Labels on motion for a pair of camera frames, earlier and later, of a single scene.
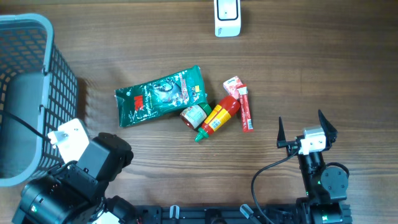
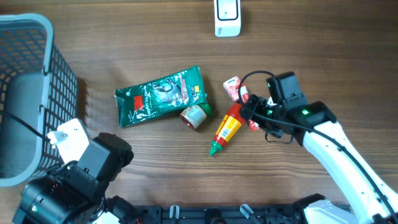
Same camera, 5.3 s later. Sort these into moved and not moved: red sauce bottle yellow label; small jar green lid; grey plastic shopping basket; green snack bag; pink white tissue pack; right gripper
Moved: right gripper; red sauce bottle yellow label
Not moved: grey plastic shopping basket; small jar green lid; pink white tissue pack; green snack bag
